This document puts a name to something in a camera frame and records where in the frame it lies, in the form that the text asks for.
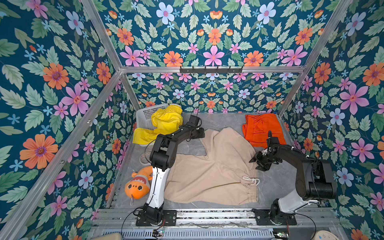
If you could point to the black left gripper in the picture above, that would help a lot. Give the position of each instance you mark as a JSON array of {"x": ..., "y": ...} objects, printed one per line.
[{"x": 201, "y": 133}]

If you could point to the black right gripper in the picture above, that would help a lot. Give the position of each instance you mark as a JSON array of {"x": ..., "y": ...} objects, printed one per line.
[{"x": 262, "y": 166}]

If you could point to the yellow shorts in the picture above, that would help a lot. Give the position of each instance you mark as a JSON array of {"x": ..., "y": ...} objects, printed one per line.
[{"x": 166, "y": 122}]

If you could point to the orange shorts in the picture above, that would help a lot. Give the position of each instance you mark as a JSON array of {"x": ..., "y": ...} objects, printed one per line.
[{"x": 257, "y": 127}]

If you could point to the beige shorts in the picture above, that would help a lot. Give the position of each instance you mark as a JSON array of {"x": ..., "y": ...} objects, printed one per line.
[{"x": 223, "y": 176}]

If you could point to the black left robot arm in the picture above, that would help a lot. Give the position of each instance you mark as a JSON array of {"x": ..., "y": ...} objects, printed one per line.
[{"x": 162, "y": 158}]

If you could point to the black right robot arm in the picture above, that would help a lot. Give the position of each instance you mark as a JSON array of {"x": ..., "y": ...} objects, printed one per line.
[{"x": 314, "y": 180}]

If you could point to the white plastic laundry basket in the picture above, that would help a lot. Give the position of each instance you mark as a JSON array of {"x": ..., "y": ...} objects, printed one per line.
[{"x": 143, "y": 117}]

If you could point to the tape roll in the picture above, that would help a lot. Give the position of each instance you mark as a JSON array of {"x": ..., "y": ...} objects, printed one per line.
[{"x": 145, "y": 159}]

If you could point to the orange fish plush toy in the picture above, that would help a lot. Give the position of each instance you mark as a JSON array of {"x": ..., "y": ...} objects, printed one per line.
[{"x": 140, "y": 184}]

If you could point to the white round device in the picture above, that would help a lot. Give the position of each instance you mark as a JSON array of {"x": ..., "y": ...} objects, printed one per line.
[{"x": 324, "y": 235}]

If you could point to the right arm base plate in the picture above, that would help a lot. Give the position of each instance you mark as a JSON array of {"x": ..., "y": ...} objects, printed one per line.
[{"x": 277, "y": 218}]

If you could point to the black hook rail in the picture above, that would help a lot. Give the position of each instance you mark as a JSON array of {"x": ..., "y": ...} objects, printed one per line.
[{"x": 211, "y": 70}]

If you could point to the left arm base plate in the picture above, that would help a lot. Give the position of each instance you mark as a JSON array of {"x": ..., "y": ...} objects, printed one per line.
[{"x": 162, "y": 218}]

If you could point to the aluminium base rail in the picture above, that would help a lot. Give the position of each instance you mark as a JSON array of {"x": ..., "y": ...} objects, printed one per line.
[{"x": 218, "y": 224}]

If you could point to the aluminium frame post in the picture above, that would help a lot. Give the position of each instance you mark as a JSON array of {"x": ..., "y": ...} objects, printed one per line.
[{"x": 98, "y": 24}]

